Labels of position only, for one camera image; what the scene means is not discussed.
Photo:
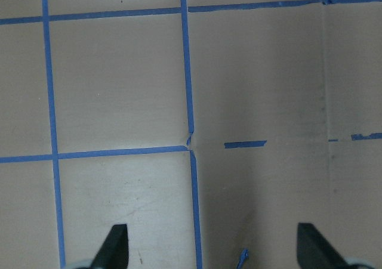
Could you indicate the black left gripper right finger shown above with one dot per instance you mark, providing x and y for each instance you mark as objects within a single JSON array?
[{"x": 315, "y": 252}]

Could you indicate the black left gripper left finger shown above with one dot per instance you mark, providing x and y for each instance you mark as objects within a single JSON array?
[{"x": 114, "y": 252}]

